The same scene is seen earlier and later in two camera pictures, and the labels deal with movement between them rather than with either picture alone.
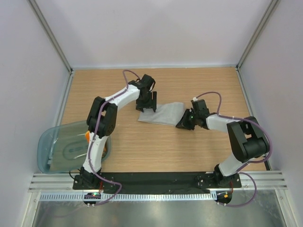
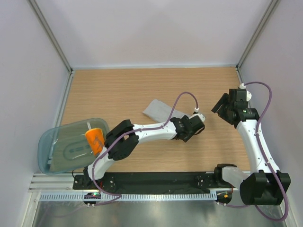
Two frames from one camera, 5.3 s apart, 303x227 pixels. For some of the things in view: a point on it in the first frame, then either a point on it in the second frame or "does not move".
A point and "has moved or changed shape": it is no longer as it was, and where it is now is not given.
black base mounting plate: x=157 y=182 does not move
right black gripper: x=183 y=123 to x=224 y=101
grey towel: x=169 y=113 has moved or changed shape
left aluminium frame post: x=50 y=33 does not move
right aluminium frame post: x=267 y=17 does not move
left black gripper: x=152 y=103 to x=189 y=136
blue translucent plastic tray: x=63 y=148 does not move
